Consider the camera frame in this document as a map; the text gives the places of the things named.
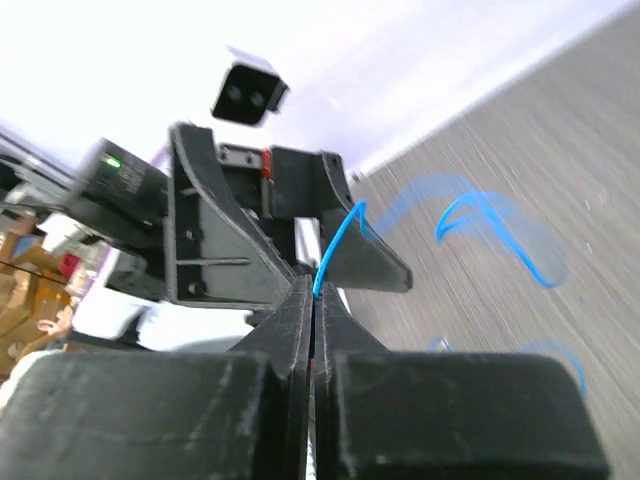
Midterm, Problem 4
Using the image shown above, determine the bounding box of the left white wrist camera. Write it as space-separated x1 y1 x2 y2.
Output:
210 47 290 127

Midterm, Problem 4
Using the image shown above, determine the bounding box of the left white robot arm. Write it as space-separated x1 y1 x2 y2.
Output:
1 123 413 313

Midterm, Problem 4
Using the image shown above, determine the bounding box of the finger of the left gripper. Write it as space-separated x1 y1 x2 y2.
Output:
164 123 295 306
319 152 413 293

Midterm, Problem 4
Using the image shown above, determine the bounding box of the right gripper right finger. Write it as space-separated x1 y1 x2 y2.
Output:
314 284 611 479

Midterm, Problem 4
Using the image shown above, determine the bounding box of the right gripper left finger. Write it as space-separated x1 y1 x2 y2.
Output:
1 277 313 479

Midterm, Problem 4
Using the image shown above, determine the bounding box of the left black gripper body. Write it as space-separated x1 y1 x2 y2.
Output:
217 143 330 270

